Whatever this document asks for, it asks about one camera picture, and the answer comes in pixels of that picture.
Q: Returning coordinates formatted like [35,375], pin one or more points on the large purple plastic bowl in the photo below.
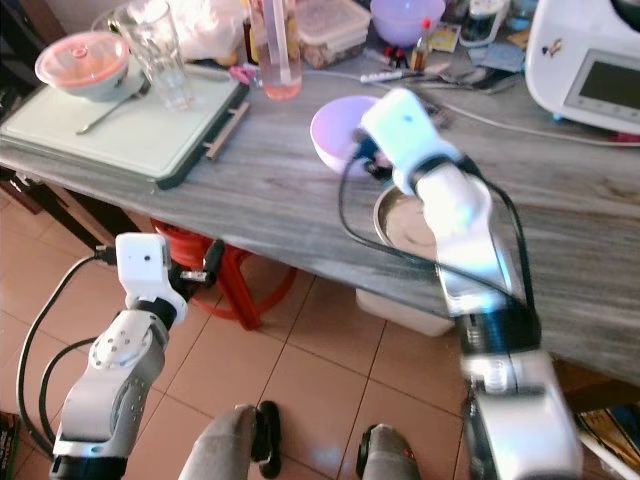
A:
[335,130]

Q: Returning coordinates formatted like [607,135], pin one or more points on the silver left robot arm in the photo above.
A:
[110,385]

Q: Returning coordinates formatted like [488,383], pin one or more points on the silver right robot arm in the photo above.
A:
[485,260]

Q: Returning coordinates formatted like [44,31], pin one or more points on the red plastic stool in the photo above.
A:
[235,290]

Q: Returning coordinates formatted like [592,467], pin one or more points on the round metal plate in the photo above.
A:
[405,225]

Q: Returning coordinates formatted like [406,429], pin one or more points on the white marker pen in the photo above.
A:
[385,75]

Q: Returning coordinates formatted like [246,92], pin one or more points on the small red-capped sauce bottle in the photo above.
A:
[422,50]

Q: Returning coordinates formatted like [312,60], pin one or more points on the clear plastic food container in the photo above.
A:
[332,30]

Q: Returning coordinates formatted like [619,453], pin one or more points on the tall pink clear bottle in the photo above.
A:
[277,60]

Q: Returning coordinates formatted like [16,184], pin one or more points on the small purple bowl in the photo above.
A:
[407,18]

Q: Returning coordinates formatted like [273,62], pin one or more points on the pink clip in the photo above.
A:
[244,74]

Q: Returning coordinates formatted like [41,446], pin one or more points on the pale green tray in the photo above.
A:
[130,135]

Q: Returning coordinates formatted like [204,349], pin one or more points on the white plastic box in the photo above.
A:
[400,312]

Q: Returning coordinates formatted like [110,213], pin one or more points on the metal spoon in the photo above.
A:
[108,112]

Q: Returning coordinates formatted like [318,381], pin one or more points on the clear plastic bag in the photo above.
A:
[210,28]

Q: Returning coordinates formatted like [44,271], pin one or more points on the clear drinking glass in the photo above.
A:
[165,60]

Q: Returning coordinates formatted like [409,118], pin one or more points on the white kitchen appliance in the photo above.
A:
[580,60]

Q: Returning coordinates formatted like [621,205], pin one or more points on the bowl with pink lid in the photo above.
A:
[82,62]

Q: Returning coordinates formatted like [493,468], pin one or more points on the dark printed box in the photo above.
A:
[10,445]

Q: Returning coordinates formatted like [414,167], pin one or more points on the dark wooden chair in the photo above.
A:
[20,40]

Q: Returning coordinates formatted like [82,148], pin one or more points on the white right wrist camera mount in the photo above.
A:
[405,130]

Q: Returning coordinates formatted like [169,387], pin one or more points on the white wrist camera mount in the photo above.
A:
[405,130]
[143,265]

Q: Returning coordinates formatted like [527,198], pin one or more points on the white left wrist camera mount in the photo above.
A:
[143,265]

